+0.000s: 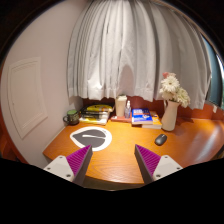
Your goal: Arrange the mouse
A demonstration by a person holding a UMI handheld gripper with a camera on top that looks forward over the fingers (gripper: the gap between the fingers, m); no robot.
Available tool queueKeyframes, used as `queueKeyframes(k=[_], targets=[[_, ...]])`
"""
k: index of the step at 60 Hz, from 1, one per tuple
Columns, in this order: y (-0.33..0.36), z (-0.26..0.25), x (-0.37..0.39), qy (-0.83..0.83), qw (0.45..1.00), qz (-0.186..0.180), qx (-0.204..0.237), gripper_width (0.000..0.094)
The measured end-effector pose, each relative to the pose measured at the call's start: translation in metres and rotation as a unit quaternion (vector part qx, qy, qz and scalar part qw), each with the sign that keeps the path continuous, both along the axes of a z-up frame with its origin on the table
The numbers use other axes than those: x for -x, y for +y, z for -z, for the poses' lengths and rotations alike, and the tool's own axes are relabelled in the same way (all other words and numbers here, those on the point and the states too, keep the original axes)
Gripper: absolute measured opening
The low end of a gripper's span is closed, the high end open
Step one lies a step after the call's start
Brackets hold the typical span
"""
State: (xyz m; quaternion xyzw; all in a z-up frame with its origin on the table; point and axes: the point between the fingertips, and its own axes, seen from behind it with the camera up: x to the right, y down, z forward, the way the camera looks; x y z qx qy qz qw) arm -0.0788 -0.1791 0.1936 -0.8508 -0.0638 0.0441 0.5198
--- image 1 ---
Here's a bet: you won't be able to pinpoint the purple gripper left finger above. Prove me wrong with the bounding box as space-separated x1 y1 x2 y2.
44 145 93 186

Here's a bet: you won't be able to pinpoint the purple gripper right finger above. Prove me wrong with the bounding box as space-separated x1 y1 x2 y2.
134 145 182 184

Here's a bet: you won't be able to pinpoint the black computer mouse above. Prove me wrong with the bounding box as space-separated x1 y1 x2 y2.
154 134 167 146

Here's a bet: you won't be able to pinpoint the round grey white mouse pad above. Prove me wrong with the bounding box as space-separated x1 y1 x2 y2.
70 126 112 152

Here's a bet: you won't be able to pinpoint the yellow book under blue book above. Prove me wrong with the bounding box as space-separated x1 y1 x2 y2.
142 111 162 129

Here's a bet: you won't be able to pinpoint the white ceramic vase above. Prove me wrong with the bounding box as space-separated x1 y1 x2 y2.
161 101 179 131

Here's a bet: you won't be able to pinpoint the dark green mug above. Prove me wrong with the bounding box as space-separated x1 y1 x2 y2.
63 109 79 125

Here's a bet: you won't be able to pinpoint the stack of yellow black books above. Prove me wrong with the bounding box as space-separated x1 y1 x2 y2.
79 104 114 125

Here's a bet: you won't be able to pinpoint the red tray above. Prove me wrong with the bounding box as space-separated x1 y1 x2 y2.
111 116 132 123

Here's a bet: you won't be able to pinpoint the clear hand sanitizer bottle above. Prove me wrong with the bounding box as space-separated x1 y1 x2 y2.
125 100 131 118

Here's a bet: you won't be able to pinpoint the white cylindrical container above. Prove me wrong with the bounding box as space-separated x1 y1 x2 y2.
115 95 127 117

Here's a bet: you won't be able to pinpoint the white and pink flowers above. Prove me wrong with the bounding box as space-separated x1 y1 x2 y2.
159 72 190 108

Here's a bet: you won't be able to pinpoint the white pleated curtain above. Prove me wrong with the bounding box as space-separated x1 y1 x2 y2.
67 0 211 109

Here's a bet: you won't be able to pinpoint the white wall access panel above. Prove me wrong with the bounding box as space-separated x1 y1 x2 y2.
7 57 48 138

